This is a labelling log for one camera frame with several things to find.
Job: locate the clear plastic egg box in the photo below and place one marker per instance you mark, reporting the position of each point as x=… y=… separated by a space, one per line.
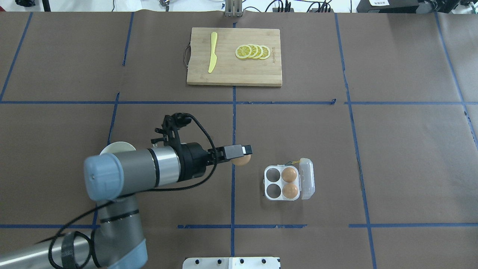
x=305 y=181

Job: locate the bamboo cutting board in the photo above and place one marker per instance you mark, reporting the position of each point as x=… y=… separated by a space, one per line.
x=229 y=70

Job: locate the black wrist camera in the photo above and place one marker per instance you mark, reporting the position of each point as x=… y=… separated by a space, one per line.
x=169 y=129

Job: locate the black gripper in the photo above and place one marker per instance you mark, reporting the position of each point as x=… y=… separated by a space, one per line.
x=195 y=160

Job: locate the brown egg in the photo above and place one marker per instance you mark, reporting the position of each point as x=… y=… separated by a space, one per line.
x=241 y=161
x=290 y=191
x=289 y=174

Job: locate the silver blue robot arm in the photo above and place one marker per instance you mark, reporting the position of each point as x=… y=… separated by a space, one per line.
x=112 y=180

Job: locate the white bowl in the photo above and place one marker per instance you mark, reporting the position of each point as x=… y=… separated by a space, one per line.
x=117 y=147

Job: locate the yellow plastic knife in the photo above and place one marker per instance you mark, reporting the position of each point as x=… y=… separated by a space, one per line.
x=213 y=56

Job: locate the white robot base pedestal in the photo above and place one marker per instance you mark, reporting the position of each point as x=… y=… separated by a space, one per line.
x=232 y=263

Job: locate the lemon slice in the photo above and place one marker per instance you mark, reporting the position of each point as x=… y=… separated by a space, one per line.
x=243 y=52
x=265 y=53
x=259 y=52
x=253 y=50

